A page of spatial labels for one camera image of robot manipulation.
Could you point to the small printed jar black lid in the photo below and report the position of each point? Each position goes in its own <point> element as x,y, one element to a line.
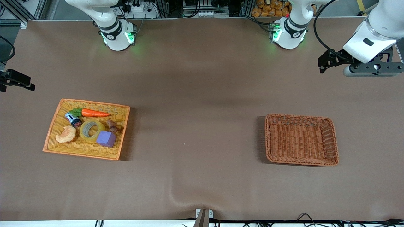
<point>72,118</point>

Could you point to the yellow tape roll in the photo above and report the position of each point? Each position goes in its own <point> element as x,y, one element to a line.
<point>90,139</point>

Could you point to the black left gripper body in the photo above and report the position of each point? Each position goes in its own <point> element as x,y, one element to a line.
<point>341,57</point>

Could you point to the pile of orange toy breads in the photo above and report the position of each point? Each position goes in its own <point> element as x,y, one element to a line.
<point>271,9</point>

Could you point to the aluminium frame profile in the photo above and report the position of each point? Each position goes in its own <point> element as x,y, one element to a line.
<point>15,11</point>

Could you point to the white power strip black plugs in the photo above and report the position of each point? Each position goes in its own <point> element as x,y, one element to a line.
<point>142,14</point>

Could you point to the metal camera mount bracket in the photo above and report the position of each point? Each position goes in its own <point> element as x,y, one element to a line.
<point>202,219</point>

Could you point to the orange toy carrot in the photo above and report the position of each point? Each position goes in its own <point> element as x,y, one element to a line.
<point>94,113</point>

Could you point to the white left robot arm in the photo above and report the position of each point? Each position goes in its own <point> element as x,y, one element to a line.
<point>290,34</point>

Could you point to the brown toy root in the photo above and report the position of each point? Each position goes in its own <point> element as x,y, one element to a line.
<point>112,127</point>

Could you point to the yellow wicker tray orange rim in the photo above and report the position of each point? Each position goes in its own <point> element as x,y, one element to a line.
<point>85,148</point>

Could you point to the brown wicker basket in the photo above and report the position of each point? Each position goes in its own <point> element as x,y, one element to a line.
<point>296,142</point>

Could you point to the purple cube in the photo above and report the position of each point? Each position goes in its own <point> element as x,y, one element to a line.
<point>106,139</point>

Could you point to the toy croissant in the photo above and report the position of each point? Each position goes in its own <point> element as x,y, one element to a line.
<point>67,136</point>

